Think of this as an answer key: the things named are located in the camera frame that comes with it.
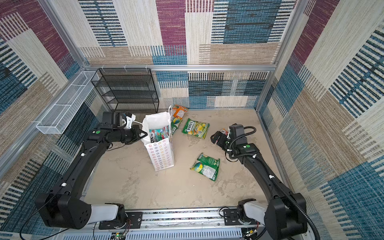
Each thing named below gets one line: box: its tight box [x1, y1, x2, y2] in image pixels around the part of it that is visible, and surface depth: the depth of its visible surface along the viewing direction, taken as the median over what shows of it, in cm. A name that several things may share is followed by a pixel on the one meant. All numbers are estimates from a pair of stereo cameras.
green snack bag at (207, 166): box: [190, 152, 221, 182], surface depth 89 cm
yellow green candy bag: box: [182, 118, 210, 140], surface depth 108 cm
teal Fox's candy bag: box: [149, 125, 170, 143], surface depth 93 cm
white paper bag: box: [140, 105, 175, 172], surface depth 81 cm
